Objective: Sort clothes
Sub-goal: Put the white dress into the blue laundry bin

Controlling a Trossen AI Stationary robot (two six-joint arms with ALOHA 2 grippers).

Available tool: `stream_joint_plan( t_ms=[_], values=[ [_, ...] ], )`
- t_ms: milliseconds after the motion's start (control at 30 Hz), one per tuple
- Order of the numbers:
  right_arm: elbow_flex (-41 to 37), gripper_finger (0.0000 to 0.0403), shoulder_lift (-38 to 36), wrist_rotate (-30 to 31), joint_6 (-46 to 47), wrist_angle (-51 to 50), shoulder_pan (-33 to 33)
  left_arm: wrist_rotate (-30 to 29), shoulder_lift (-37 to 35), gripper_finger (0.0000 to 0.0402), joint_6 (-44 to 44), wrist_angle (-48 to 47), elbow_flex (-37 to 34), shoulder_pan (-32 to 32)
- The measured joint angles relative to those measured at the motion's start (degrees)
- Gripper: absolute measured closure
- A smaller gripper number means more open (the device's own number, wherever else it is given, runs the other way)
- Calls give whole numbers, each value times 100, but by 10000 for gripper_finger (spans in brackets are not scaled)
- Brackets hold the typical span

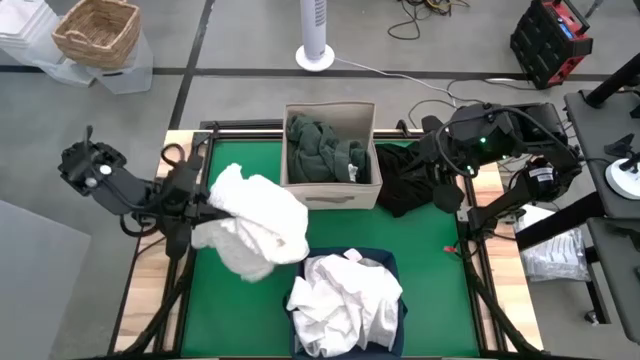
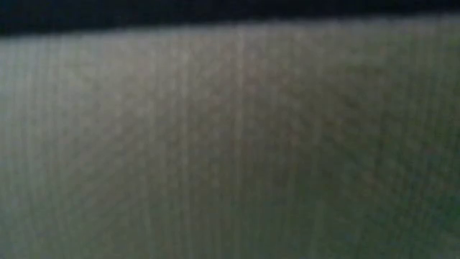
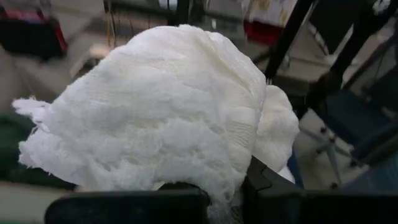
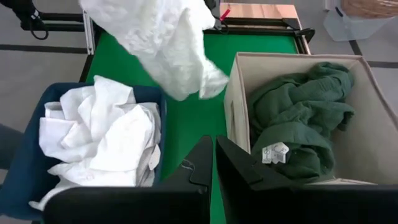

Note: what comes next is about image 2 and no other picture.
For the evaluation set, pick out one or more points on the navy white-striped fabric box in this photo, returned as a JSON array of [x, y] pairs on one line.
[[215, 144]]

